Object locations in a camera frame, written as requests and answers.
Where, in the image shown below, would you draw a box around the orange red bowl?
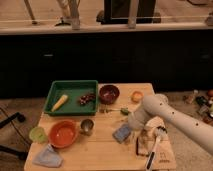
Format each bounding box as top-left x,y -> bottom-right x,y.
48,120 -> 78,148

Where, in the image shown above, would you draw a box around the light green plastic cup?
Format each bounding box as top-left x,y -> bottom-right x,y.
29,127 -> 48,143

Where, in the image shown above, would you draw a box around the dark red grapes toy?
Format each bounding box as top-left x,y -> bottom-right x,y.
79,93 -> 96,105

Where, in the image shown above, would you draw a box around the small metal cup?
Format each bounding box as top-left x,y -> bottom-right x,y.
80,119 -> 94,136

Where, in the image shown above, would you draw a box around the blue sponge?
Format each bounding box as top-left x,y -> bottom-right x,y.
112,124 -> 132,143

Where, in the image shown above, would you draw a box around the green plastic tray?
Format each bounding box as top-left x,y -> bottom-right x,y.
43,80 -> 98,116

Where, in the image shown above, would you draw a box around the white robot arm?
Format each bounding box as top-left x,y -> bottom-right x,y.
128,94 -> 213,155

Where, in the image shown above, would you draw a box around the white dish brush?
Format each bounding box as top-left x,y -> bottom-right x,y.
145,126 -> 167,171

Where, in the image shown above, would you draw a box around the small orange cup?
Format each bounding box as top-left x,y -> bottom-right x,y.
131,91 -> 143,103

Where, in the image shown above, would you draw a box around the dark red small bowl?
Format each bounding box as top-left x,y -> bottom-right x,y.
99,85 -> 120,105

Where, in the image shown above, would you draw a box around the light blue cloth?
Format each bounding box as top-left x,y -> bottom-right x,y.
32,144 -> 63,168

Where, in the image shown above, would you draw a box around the yellow corn toy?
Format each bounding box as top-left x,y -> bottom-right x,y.
51,94 -> 68,112

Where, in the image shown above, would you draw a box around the black stand legs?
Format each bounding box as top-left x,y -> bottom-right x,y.
0,112 -> 28,161

